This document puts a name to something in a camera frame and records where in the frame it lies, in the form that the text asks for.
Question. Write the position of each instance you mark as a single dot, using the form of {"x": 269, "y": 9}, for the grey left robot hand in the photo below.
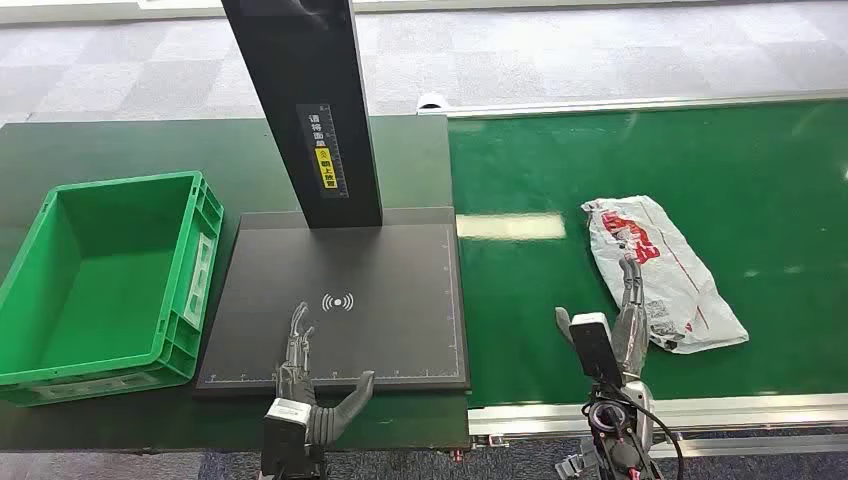
{"x": 324, "y": 417}

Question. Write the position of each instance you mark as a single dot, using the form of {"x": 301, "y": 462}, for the white plastic mailer package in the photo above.
{"x": 669, "y": 265}

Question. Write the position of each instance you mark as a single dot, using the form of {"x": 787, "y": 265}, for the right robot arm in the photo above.
{"x": 639, "y": 401}

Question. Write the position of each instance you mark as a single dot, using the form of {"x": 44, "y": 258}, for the black inbound scanner machine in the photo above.
{"x": 384, "y": 265}

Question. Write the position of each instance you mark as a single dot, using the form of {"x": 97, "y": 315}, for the white conveyor end cap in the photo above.
{"x": 432, "y": 100}

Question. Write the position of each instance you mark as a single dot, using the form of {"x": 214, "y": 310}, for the green conveyor belt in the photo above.
{"x": 729, "y": 166}

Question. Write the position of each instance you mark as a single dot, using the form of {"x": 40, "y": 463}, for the black yellow column label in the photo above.
{"x": 324, "y": 166}

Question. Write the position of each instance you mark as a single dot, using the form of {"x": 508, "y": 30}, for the green plastic crate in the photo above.
{"x": 99, "y": 278}

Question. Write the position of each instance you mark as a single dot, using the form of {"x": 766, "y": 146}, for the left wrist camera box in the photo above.
{"x": 286, "y": 430}

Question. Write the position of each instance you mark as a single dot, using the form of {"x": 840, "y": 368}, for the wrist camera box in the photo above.
{"x": 595, "y": 348}
{"x": 286, "y": 430}

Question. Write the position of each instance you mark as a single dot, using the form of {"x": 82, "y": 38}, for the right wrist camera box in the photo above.
{"x": 595, "y": 348}

